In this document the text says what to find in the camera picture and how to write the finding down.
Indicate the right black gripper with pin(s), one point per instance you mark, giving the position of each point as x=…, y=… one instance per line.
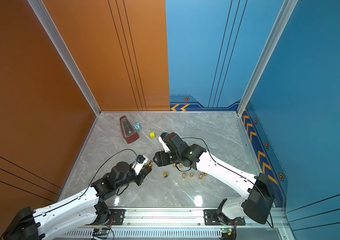
x=160, y=157

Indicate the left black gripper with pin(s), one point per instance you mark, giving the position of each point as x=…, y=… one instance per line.
x=142, y=175

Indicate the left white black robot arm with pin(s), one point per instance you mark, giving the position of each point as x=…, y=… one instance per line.
x=84, y=208

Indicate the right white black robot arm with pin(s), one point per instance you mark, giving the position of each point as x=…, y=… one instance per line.
x=256, y=192

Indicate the yellow cube far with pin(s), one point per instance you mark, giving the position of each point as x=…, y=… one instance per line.
x=152, y=135

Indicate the dark red metronome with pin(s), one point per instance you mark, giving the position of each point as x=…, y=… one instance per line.
x=129, y=133

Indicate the small blue owl toy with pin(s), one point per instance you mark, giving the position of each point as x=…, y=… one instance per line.
x=137, y=127

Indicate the left green circuit board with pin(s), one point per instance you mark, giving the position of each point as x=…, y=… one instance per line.
x=102, y=234

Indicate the green circuit board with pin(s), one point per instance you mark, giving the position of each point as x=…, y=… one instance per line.
x=102, y=234
x=229, y=234

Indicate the right green circuit board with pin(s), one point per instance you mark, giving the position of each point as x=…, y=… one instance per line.
x=229, y=234

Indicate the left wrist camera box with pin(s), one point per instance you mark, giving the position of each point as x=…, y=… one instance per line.
x=139, y=163

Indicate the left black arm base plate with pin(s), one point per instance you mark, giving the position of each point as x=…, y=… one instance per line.
x=113, y=217

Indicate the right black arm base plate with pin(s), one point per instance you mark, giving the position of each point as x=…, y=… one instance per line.
x=215, y=218

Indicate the aluminium front rail frame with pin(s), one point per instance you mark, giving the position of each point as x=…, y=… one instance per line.
x=183, y=224

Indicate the left aluminium corner post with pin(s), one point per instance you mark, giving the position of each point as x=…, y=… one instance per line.
x=51, y=29

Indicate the aluminium corner post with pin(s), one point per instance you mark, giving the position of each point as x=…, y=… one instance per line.
x=51, y=29
x=273, y=38

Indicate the right aluminium corner post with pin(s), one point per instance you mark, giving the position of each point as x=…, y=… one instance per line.
x=273, y=38

